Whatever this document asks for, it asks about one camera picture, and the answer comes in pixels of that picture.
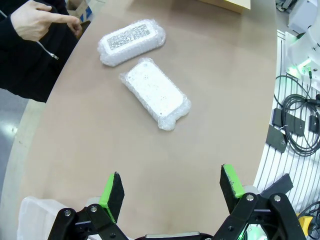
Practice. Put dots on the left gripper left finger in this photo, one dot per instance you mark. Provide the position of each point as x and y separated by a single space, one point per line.
112 197

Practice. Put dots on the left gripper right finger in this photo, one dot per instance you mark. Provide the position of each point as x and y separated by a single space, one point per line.
231 187

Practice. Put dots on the bubble-wrapped clock showing back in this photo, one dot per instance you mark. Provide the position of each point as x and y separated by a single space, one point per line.
155 95

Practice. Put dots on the bubble-wrapped clock showing display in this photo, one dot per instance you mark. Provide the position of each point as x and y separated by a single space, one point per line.
130 41

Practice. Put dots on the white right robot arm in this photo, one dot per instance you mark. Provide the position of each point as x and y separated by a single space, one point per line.
312 50

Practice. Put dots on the person's right hand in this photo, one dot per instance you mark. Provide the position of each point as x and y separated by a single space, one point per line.
32 25

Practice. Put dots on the black angular wedge piece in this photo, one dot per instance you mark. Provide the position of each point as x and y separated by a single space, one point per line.
280 185

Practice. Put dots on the translucent plastic bin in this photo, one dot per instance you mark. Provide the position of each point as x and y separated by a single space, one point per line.
35 215

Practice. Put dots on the yellow plastic block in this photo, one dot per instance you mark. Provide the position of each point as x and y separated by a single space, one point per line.
305 223

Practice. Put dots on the person in black zip jacket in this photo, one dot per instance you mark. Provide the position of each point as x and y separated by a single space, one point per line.
25 70

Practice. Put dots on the brown cardboard box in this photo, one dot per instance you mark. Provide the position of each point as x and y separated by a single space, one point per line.
232 6

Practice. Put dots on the blue and brown carton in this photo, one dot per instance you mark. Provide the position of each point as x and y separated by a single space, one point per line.
87 10

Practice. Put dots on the white slotted base plate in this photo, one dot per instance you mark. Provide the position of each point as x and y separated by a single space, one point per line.
272 170

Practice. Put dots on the black flat bracket plate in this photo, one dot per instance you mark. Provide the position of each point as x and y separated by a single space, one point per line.
315 123
276 140
295 123

